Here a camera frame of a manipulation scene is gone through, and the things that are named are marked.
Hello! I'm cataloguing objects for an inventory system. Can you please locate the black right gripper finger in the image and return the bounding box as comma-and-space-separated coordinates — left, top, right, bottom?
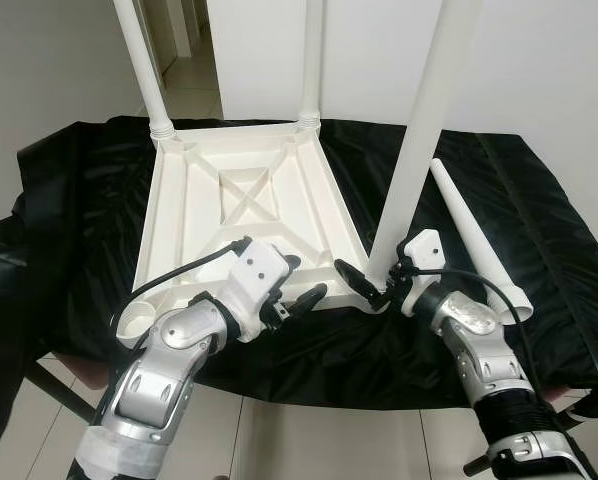
334, 258, 387, 307

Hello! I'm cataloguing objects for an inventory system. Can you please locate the black cloth table cover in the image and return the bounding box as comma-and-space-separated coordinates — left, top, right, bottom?
0, 115, 598, 451

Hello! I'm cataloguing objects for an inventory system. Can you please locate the black metal table leg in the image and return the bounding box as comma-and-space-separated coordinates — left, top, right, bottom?
464, 455, 500, 477
24, 360, 100, 423

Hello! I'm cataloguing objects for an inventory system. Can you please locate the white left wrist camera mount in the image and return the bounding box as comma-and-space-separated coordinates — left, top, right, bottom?
219, 240, 292, 341

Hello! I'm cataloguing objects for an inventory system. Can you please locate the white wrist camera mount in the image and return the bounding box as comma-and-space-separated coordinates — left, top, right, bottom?
219, 240, 292, 341
394, 228, 445, 316

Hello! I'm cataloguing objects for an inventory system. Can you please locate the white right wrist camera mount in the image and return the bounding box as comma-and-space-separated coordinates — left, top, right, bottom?
394, 228, 445, 316

